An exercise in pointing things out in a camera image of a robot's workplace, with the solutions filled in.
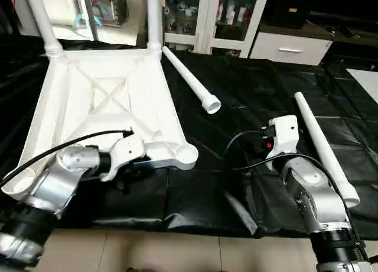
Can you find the white plastic table top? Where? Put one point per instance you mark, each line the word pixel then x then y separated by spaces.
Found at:
pixel 100 94

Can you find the white plastic table leg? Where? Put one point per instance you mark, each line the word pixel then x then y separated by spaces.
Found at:
pixel 154 18
pixel 189 80
pixel 325 148
pixel 42 20

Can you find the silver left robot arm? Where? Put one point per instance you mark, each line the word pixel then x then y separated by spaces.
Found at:
pixel 53 183

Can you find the black work mat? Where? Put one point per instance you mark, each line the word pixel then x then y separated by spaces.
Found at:
pixel 248 88

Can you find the white drawer unit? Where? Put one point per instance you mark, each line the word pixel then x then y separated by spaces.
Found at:
pixel 289 47

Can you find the white glass-door cabinet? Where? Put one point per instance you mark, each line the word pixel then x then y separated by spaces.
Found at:
pixel 207 18

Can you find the blue grey floor appliance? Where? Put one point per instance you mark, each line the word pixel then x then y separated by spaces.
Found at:
pixel 100 9

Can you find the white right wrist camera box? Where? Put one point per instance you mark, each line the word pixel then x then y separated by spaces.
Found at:
pixel 283 136

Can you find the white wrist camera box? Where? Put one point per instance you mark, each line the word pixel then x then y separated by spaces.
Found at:
pixel 283 136
pixel 124 151

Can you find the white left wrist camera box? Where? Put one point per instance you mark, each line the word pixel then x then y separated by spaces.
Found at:
pixel 124 151

